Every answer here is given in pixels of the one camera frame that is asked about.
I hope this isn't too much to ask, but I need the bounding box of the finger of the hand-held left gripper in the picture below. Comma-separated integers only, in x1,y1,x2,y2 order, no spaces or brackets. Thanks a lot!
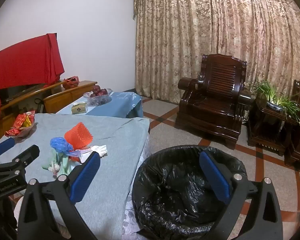
0,138,16,165
0,145,40,180

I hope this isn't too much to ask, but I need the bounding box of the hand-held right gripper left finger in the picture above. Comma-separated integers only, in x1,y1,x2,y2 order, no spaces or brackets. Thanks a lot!
18,152,101,240

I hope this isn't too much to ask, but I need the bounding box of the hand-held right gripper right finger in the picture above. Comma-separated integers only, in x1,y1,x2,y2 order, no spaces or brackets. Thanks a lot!
199,151,284,240

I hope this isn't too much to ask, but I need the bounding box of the white paper slip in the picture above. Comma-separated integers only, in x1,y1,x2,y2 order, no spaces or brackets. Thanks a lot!
75,149,95,163

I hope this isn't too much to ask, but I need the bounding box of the white tissue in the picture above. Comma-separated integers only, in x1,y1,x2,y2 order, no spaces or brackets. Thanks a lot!
88,144,108,158

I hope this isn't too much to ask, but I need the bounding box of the blue plastic bag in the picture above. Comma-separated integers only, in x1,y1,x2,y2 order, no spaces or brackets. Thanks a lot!
50,137,74,153

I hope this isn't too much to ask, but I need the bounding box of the black bag trash bin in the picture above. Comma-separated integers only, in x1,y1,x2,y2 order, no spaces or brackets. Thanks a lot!
132,145,248,240

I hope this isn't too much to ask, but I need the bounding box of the orange plastic brush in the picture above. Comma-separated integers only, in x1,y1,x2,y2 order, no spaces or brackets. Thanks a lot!
64,122,94,149

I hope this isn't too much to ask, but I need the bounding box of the glass snack dish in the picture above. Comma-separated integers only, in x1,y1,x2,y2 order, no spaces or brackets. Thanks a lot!
5,120,37,142

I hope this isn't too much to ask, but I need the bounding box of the grey tablecloth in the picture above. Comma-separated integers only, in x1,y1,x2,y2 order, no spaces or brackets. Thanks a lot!
0,112,150,240

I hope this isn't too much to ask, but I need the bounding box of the white floral tablecloth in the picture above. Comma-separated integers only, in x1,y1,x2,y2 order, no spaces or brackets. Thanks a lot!
123,127,150,240

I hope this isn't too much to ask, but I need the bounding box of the black television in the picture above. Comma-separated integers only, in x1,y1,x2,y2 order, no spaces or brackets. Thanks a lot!
0,84,46,105

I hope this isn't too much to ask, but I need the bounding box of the dark wooden side table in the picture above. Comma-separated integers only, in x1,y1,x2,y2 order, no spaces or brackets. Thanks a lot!
247,97,300,157

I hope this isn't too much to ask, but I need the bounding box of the golden tissue box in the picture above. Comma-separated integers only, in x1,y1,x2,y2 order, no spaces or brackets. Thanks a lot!
72,102,87,115

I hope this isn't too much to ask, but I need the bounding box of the wooden television cabinet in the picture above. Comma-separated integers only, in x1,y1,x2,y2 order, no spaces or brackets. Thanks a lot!
0,80,98,145

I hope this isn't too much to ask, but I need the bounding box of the glass fruit bowl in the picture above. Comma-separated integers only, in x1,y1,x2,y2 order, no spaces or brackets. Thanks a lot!
83,88,113,105

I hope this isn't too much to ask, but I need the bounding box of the red cloth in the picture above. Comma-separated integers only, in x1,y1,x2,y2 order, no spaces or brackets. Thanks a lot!
0,33,65,125

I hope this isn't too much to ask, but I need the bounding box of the red plastic bag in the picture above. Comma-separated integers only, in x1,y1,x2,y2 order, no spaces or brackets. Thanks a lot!
63,76,80,89

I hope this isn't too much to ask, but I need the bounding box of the green plant in porcelain pot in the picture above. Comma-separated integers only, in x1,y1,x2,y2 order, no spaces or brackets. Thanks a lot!
244,79,300,125

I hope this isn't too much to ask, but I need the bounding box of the beige floral curtain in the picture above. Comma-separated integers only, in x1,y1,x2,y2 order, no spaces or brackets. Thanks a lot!
133,0,300,105

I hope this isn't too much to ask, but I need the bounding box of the black cable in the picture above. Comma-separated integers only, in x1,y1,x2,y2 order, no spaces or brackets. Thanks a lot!
34,97,45,113

